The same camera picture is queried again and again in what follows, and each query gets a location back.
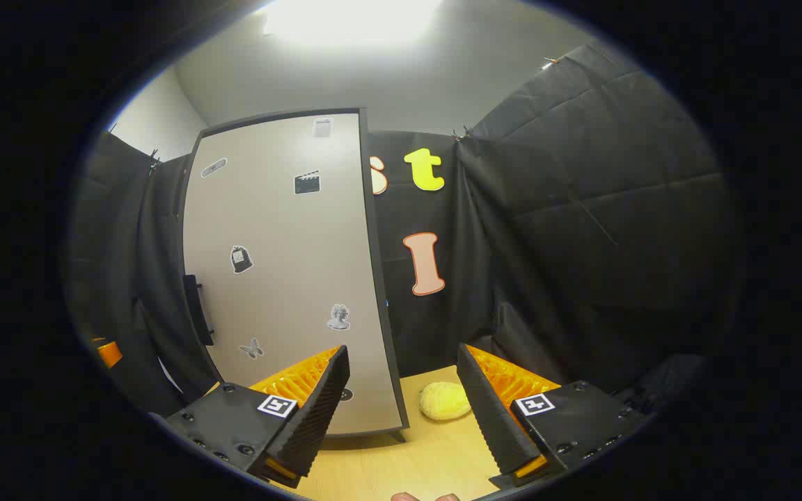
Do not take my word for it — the dark grey cabinet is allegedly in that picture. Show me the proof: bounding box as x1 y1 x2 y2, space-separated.
178 106 410 443

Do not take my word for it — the black backdrop cloth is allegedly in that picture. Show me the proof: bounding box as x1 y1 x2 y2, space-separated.
67 45 729 418

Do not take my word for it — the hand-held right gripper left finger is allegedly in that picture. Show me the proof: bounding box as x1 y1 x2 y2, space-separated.
164 344 351 489

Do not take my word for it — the grey cabinet door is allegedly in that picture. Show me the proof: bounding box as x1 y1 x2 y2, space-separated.
182 111 405 438

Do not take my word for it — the black cabinet door handle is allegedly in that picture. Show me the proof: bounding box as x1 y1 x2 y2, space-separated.
182 274 215 347

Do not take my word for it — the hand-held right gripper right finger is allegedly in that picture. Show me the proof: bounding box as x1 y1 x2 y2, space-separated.
457 342 652 488

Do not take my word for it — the ceiling light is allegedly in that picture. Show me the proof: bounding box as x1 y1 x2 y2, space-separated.
262 0 443 46

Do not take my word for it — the yellow round sponge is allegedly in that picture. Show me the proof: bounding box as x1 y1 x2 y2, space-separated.
418 381 473 422

